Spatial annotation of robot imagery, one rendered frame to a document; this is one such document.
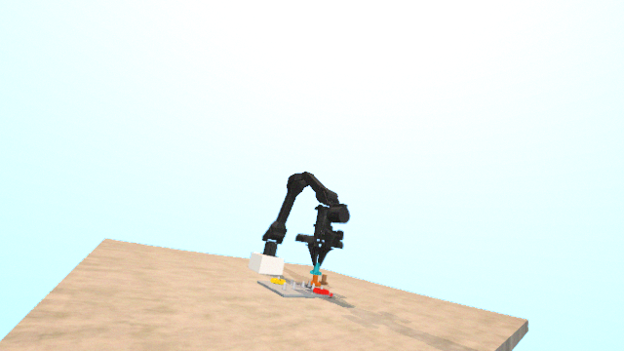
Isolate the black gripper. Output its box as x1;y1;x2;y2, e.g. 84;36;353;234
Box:
295;221;344;266

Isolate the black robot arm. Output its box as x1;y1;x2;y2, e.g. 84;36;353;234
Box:
261;172;350;257

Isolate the teal gear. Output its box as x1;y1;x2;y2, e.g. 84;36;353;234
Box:
310;263;322;276

